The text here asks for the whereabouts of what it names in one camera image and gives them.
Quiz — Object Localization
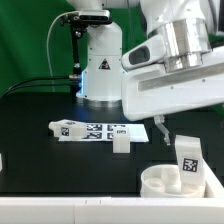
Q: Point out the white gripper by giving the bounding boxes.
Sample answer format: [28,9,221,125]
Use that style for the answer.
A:
[122,35,224,145]

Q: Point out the white round stool seat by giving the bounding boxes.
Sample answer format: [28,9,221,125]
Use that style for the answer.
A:
[140,164,205,198]

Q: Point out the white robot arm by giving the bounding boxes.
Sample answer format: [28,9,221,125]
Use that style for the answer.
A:
[66,0,224,124]

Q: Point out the white marker sheet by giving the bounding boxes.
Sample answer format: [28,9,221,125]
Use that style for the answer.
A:
[59,123,148,142]

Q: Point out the white L-shaped fence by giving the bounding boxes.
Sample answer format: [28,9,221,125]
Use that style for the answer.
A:
[0,166,224,224]

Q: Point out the black camera stand pole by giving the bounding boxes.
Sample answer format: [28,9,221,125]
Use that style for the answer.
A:
[70,27,82,102]

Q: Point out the black camera on stand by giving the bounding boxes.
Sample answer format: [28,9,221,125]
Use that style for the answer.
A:
[60,10,112,25]

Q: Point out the grey camera cable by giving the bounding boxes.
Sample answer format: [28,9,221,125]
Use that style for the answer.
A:
[45,11,80,94]

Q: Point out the black cable lower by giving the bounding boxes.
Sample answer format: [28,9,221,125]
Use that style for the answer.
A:
[0,83,82,100]

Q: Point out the black cable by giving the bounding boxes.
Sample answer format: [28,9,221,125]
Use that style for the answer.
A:
[6,76,82,93]
[0,83,82,100]

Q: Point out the black cable upper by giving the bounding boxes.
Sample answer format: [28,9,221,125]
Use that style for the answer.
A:
[6,76,82,93]

